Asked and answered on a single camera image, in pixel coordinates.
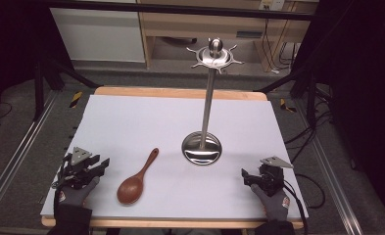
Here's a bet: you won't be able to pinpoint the black cables under desk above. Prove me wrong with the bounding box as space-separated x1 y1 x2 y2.
261 18 300 75

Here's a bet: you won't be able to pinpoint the black metal stand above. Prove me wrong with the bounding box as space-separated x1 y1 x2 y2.
253 63 333 129
32 57 101 122

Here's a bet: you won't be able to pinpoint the wooden table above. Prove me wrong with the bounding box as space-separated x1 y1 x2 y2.
40 85 306 230

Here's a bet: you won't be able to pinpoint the metal floor rail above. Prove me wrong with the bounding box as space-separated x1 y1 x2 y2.
0 90 61 227
296 97 365 235

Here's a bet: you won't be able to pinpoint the brown wooden spoon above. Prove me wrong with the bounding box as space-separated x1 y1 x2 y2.
116 147 160 207

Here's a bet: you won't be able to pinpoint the black floor cables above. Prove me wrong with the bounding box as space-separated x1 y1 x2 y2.
283 110 333 165

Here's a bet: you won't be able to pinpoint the light wooden desk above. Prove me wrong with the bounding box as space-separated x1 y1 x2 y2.
136 0 319 73

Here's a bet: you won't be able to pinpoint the yellow black striped tape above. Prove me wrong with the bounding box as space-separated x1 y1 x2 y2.
69 90 83 109
279 98 298 115

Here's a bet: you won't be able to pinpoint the black curtain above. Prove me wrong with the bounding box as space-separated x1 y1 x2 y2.
0 0 74 126
292 0 385 228

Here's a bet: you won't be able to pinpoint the black frame crossbar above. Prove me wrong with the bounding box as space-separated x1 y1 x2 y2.
44 0 315 23

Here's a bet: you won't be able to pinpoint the white wall outlet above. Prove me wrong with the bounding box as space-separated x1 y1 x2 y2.
259 0 285 11

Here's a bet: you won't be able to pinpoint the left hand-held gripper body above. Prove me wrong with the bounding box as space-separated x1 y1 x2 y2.
53 146 100 191

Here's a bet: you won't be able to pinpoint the person's left hand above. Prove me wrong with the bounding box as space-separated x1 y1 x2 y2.
57 175 101 209

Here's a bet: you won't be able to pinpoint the white table cover sheet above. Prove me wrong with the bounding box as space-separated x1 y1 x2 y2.
39 94 310 220

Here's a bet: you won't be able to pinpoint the steel utensil hanging stand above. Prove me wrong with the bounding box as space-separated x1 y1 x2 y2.
180 36 245 166

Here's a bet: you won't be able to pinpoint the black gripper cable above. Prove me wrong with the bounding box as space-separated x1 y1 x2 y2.
282 172 327 235

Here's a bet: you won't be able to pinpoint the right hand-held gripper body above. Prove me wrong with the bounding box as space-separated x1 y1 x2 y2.
256 156 295 198

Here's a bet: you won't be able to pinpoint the white cabinet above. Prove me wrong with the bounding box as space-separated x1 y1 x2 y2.
49 7 147 64

